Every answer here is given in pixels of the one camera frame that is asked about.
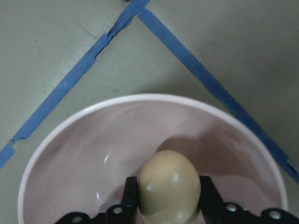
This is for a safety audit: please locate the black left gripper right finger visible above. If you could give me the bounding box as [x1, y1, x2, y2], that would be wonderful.
[199, 176, 223, 224]

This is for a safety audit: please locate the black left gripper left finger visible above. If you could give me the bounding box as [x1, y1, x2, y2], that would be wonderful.
[121, 176, 138, 224]

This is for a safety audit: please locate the brown egg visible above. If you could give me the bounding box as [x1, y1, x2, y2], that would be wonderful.
[138, 150, 201, 224]

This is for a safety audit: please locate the pink bowl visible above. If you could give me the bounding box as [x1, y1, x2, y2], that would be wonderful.
[18, 94, 288, 224]

